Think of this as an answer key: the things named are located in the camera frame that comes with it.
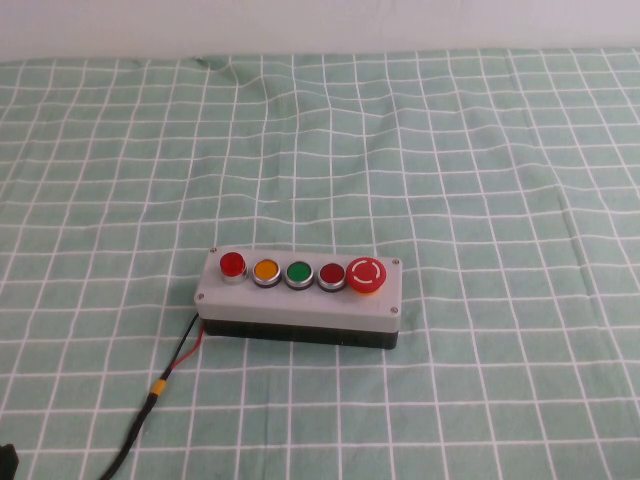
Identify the red emergency stop mushroom button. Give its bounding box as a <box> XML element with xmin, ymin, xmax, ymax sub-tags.
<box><xmin>346</xmin><ymin>256</ymin><xmax>388</xmax><ymax>298</ymax></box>

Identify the red illuminated push button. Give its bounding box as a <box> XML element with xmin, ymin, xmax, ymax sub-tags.
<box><xmin>219</xmin><ymin>252</ymin><xmax>248</xmax><ymax>285</ymax></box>

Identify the black object at table edge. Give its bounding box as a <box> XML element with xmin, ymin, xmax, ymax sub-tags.
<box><xmin>0</xmin><ymin>442</ymin><xmax>20</xmax><ymax>480</ymax></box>

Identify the black sheathed power cable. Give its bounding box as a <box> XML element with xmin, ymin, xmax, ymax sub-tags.
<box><xmin>97</xmin><ymin>394</ymin><xmax>159</xmax><ymax>480</ymax></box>

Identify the green white checked tablecloth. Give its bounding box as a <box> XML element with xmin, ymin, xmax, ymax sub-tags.
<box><xmin>0</xmin><ymin>47</ymin><xmax>640</xmax><ymax>480</ymax></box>

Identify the green push button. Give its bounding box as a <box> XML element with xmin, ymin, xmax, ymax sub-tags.
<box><xmin>284</xmin><ymin>259</ymin><xmax>315</xmax><ymax>292</ymax></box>

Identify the dark red push button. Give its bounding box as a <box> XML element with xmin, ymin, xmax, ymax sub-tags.
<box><xmin>317</xmin><ymin>262</ymin><xmax>349</xmax><ymax>294</ymax></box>

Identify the thin black wire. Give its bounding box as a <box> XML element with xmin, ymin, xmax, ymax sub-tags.
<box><xmin>163</xmin><ymin>313</ymin><xmax>200</xmax><ymax>375</ymax></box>

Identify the thin red wire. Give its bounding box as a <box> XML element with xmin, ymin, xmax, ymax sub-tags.
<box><xmin>172</xmin><ymin>322</ymin><xmax>206</xmax><ymax>369</ymax></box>

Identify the yellow push button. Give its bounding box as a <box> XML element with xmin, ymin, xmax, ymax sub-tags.
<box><xmin>251</xmin><ymin>257</ymin><xmax>282</xmax><ymax>290</ymax></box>

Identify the grey black button box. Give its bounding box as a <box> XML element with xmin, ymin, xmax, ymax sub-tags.
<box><xmin>193</xmin><ymin>246</ymin><xmax>404</xmax><ymax>351</ymax></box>

